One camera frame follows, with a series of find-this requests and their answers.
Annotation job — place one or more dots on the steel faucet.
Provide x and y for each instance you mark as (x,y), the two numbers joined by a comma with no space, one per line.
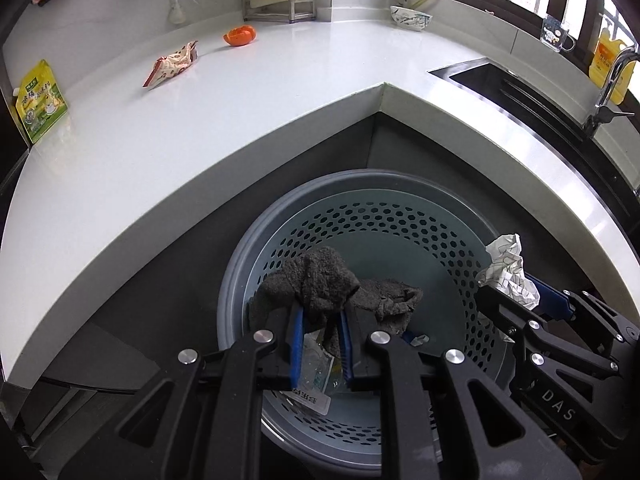
(612,80)

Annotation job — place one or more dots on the white patterned bowl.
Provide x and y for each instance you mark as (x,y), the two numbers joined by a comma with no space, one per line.
(411,17)

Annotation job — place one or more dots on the steel sink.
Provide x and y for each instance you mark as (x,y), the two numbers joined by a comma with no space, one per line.
(480,76)

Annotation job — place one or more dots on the printed glass cup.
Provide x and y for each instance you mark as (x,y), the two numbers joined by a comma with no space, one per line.
(556,34)

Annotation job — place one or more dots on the yellow oil bottle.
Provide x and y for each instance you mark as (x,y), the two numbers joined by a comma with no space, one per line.
(602,62)

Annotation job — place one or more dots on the orange peel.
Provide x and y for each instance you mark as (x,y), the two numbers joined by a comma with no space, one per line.
(240,36)

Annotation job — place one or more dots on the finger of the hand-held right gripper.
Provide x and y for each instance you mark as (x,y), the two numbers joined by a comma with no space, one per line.
(505,306)
(550,297)

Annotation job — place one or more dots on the yellow green pouch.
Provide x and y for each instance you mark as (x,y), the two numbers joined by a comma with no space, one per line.
(42,105)

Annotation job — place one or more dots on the dark kitchen appliance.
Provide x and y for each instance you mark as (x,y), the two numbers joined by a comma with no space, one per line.
(10,160)

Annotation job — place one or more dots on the red white snack wrapper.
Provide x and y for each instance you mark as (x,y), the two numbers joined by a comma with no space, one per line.
(170,65)

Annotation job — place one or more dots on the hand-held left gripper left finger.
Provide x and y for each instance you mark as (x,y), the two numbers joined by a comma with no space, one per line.
(298,345)

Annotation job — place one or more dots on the grey perforated trash bin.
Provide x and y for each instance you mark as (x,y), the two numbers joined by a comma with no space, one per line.
(400,240)

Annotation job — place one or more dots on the checked white paper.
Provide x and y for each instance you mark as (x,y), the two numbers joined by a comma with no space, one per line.
(505,265)

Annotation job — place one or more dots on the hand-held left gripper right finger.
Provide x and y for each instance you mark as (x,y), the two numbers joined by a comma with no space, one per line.
(345,350)

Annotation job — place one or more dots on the dark grey cloth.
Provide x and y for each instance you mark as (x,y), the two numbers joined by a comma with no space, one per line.
(320,275)

